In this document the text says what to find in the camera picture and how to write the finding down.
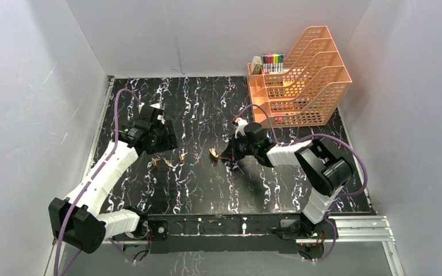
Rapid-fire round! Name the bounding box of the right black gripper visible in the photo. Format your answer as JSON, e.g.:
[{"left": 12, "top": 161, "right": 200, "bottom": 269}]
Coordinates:
[{"left": 222, "top": 132, "right": 257, "bottom": 161}]

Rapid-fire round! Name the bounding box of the large brass padlock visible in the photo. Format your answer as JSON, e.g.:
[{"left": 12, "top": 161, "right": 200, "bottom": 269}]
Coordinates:
[{"left": 209, "top": 148, "right": 218, "bottom": 159}]

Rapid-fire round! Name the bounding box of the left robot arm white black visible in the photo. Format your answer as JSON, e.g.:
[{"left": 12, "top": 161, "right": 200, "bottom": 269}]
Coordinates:
[{"left": 48, "top": 103, "right": 177, "bottom": 254}]

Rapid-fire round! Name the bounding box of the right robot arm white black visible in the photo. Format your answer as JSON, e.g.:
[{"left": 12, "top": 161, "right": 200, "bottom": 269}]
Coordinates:
[{"left": 218, "top": 120, "right": 353, "bottom": 239}]

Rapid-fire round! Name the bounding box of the grey eraser box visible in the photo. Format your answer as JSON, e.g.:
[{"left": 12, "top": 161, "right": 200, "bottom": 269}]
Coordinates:
[{"left": 250, "top": 56, "right": 263, "bottom": 75}]

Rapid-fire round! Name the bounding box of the coloured marker pen set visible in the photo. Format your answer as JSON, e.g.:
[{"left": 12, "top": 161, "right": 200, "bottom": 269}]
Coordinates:
[{"left": 262, "top": 53, "right": 285, "bottom": 74}]

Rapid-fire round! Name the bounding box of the orange plastic file organizer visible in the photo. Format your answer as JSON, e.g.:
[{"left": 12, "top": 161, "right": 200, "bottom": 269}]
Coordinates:
[{"left": 247, "top": 25, "right": 352, "bottom": 128}]

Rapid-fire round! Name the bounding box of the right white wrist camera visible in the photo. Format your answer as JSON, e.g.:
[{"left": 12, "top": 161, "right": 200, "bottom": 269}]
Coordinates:
[{"left": 233, "top": 117, "right": 248, "bottom": 139}]

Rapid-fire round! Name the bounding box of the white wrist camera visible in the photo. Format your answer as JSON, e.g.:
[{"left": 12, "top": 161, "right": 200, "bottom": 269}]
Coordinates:
[
  {"left": 139, "top": 102, "right": 163, "bottom": 111},
  {"left": 233, "top": 117, "right": 248, "bottom": 139}
]

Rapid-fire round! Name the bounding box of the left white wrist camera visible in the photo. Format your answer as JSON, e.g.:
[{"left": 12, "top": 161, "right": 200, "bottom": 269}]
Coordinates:
[{"left": 139, "top": 102, "right": 163, "bottom": 111}]

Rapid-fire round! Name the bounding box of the aluminium left side rail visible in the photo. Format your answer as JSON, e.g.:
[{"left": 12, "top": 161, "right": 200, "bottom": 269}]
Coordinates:
[{"left": 82, "top": 75, "right": 116, "bottom": 180}]

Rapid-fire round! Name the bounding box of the aluminium rail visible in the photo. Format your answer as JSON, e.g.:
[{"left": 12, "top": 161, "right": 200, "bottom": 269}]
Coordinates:
[
  {"left": 82, "top": 75, "right": 116, "bottom": 180},
  {"left": 102, "top": 215, "right": 394, "bottom": 243}
]

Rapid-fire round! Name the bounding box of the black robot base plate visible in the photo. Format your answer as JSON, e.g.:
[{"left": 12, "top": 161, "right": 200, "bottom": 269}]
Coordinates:
[{"left": 144, "top": 213, "right": 326, "bottom": 262}]

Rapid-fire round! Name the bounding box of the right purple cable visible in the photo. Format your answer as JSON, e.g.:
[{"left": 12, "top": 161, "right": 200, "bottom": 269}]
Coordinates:
[{"left": 234, "top": 103, "right": 369, "bottom": 263}]

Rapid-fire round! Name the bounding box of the aluminium front rail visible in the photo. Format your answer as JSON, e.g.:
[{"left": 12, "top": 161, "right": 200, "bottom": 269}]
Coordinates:
[{"left": 102, "top": 215, "right": 394, "bottom": 243}]

